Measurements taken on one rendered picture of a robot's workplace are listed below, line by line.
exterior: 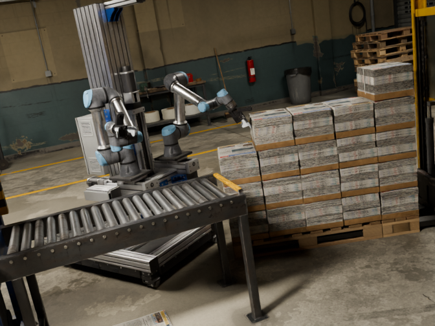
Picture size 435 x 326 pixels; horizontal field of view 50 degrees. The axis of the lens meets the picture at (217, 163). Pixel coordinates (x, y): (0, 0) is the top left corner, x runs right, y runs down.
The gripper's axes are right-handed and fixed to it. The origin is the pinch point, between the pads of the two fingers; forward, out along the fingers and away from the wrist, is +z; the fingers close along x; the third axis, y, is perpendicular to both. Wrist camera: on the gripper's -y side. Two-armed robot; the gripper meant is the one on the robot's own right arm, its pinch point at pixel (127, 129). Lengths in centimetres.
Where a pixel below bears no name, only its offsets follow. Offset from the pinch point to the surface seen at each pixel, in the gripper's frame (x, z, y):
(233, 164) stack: -86, -22, 36
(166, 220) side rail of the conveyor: -4, 42, 46
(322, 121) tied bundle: -142, 9, 6
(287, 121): -120, -2, 6
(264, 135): -106, -11, 15
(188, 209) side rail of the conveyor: -17, 44, 42
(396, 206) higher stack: -196, 34, 74
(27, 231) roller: 61, -2, 52
